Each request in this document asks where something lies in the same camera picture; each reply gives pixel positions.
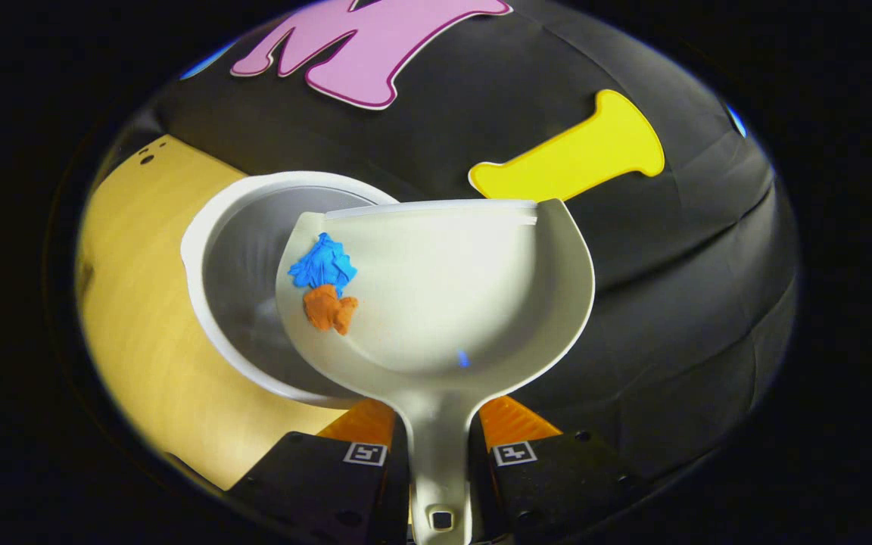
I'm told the black backdrop cloth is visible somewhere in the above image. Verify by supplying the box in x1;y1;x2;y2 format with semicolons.
103;0;800;485

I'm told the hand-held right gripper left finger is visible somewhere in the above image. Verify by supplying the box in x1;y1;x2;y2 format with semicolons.
226;397;411;545

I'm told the white plastic dustpan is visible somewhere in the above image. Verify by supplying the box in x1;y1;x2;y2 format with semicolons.
275;198;596;545

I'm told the orange paper trash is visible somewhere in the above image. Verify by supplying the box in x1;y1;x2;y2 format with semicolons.
302;284;360;336

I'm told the blue paper trash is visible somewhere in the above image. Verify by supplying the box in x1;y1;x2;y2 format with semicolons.
288;232;359;297

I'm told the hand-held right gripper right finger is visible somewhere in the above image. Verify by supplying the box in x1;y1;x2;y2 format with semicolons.
470;395;656;544

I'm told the white ribbed garbage bin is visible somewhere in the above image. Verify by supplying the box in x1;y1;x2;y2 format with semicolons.
180;170;400;410

